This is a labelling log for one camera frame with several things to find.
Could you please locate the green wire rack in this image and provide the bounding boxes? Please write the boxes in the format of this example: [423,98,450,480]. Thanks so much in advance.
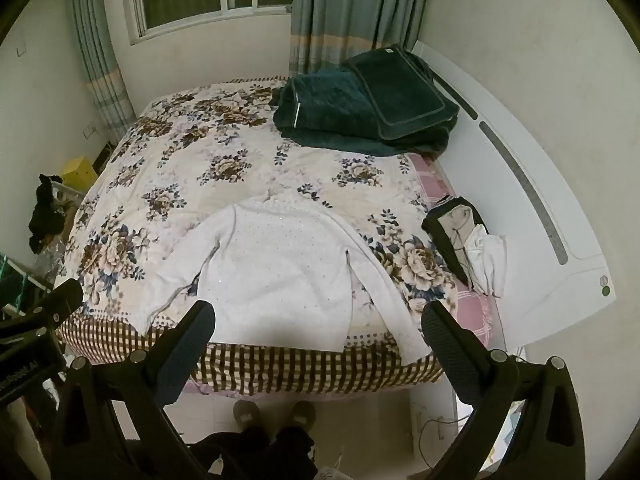
[0,252,53,321]

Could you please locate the floral bedspread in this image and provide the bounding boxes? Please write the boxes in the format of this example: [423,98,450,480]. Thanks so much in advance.
[54,76,458,395]

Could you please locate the small white cloth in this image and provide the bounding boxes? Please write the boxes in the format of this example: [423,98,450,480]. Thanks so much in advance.
[464,224,508,298]

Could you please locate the grey-blue striped curtain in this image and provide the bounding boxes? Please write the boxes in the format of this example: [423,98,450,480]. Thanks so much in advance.
[65,0,136,146]
[289,0,433,77]

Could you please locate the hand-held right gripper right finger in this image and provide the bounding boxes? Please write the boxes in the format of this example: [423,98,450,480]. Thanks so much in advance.
[421,301,587,480]

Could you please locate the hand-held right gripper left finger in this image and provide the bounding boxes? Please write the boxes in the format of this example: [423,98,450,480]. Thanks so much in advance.
[47,300,242,480]

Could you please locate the pink checked sheet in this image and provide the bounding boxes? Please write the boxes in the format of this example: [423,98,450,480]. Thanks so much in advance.
[412,152,496,351]

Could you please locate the dark green cushion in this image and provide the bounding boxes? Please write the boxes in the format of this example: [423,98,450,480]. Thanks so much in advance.
[341,46,461,141]

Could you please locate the black cloth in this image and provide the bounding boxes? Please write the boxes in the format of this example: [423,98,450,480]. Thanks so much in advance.
[27,174,68,255]

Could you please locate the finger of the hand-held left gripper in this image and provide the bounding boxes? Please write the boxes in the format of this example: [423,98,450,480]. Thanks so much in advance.
[0,277,84,342]

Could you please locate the black and beige garment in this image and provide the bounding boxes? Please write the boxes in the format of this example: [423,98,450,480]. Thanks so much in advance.
[421,195,485,288]

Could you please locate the person's dark trouser legs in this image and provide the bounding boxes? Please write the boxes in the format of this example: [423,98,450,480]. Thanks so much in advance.
[120,422,321,480]

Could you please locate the white knit sweater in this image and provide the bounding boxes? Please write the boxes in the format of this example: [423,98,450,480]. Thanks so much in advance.
[134,195,430,363]

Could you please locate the thin floor cable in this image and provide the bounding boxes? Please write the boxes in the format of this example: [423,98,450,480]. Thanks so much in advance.
[417,402,463,466]

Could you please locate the grey slipper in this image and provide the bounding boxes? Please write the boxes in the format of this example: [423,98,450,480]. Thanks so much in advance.
[289,400,317,431]
[233,400,262,430]

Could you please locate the yellow box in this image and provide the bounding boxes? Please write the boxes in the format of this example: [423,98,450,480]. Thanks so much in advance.
[62,156,99,193]

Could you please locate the white headboard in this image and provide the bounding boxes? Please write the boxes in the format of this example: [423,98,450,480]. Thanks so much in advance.
[410,42,621,348]

